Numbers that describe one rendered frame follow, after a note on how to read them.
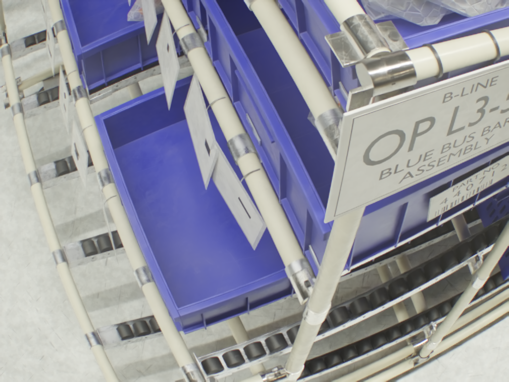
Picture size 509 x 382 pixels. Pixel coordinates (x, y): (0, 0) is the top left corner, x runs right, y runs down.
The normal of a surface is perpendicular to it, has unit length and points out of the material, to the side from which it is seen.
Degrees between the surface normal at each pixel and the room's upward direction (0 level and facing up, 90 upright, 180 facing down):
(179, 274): 3
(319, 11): 8
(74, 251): 11
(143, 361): 0
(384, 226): 90
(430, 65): 45
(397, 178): 90
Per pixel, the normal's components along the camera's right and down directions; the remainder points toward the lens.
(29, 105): 0.22, -0.48
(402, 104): 0.39, 0.84
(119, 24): 0.00, -0.40
